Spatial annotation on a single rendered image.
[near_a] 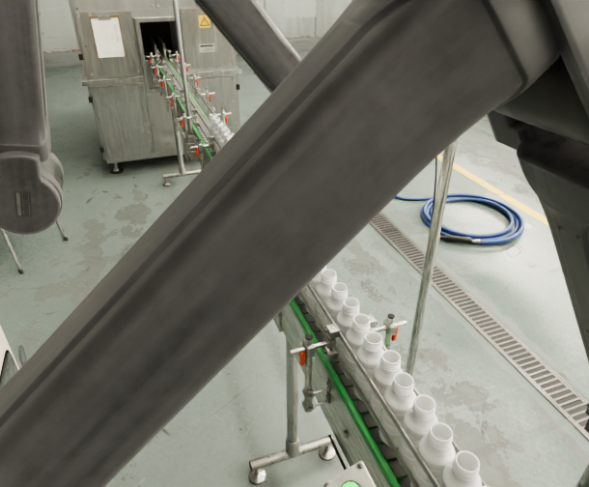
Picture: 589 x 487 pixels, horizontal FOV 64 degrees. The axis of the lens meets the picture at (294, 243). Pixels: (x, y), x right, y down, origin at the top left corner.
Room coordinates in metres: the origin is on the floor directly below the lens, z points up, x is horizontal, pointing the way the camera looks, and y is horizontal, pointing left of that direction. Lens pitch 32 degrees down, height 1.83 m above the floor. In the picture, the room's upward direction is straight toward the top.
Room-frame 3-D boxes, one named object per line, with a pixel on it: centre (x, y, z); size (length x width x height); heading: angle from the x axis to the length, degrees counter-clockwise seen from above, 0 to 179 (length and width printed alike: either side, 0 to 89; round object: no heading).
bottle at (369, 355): (0.71, -0.16, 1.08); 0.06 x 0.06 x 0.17
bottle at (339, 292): (0.88, -0.11, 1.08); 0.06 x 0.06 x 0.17
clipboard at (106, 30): (4.22, 1.55, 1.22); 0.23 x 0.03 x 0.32; 110
